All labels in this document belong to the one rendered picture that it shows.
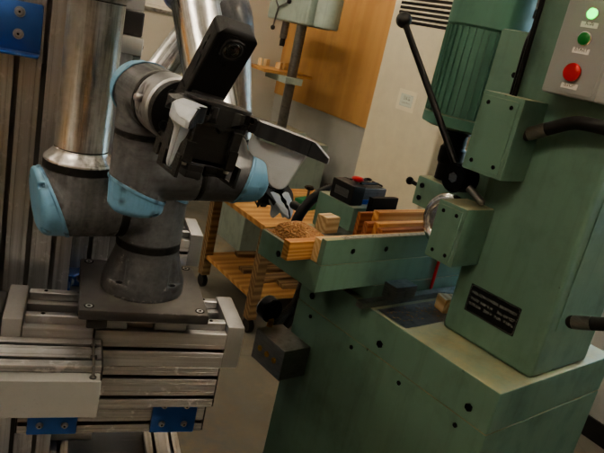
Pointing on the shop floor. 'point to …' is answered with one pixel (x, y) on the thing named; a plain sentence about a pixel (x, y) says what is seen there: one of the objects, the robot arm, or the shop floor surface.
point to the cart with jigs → (222, 261)
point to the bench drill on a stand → (239, 233)
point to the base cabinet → (390, 407)
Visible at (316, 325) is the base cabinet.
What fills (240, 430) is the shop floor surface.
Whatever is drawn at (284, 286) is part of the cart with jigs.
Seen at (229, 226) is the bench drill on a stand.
